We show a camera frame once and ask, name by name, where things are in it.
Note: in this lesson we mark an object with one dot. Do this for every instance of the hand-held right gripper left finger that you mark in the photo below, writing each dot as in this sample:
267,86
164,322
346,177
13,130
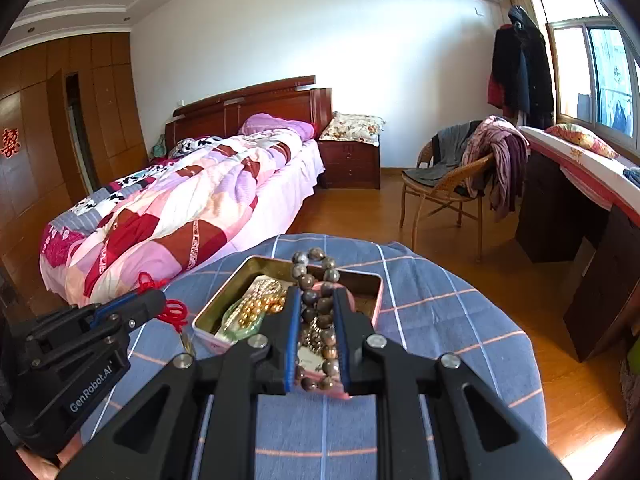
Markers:
292,345

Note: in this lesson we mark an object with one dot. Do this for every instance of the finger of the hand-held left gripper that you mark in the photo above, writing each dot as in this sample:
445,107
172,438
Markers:
147,310
120,305

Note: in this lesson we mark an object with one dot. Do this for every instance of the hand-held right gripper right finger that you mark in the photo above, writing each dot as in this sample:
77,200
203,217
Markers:
341,345

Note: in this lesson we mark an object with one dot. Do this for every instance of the metal tin box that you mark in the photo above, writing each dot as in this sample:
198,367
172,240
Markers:
260,265

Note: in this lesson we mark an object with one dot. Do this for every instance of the printed paper card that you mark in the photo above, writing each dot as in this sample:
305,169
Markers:
309,362

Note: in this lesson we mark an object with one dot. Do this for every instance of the blue checked tablecloth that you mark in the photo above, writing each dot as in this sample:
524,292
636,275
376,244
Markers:
440,310

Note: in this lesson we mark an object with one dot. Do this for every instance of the patchwork quilt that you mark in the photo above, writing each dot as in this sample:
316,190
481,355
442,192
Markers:
190,200

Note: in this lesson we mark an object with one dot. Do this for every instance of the green bag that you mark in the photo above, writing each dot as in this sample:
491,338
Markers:
160,147

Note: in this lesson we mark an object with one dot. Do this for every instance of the pink bedsheet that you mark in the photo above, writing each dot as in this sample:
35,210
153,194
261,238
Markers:
295,180

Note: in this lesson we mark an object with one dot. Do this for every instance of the wooden wardrobe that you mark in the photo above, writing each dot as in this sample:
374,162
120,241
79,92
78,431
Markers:
40,160

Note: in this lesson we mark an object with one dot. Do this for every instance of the black and white blanket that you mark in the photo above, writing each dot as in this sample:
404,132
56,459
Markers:
190,145

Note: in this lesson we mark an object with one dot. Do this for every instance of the wicker chair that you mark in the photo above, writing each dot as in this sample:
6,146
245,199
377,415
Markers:
440,195

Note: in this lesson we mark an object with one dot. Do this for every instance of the wooden nightstand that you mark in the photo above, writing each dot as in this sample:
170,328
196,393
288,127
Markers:
350,165

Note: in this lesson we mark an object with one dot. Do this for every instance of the grey clothing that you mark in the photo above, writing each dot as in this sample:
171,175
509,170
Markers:
440,160

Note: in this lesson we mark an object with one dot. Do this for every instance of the floral pillow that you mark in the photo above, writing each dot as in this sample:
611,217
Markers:
352,129

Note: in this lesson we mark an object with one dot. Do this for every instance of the purple pillow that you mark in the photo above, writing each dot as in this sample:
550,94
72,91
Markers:
275,125

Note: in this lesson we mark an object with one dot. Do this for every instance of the wooden bed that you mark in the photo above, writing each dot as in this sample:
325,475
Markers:
250,105

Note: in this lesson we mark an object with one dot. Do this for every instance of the dark desk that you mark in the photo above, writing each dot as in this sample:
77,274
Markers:
550,220

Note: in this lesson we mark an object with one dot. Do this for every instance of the pink striped clothing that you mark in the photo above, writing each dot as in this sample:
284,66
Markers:
500,155

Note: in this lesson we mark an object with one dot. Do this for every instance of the white and red desk cloth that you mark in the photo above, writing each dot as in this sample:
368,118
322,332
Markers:
590,170

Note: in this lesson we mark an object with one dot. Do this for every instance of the floral cushion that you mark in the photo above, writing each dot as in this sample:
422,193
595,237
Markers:
582,140

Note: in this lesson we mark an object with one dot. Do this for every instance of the hanging dark coats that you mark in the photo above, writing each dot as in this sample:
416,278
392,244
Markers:
525,70

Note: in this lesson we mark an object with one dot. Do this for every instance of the folded blue clothes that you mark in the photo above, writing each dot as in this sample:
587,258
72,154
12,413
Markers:
632,177

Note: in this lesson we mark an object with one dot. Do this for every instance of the window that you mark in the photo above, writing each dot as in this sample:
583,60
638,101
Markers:
580,70

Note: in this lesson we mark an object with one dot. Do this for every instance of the red paper wall decoration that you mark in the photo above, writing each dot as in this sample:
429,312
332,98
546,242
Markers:
9,143

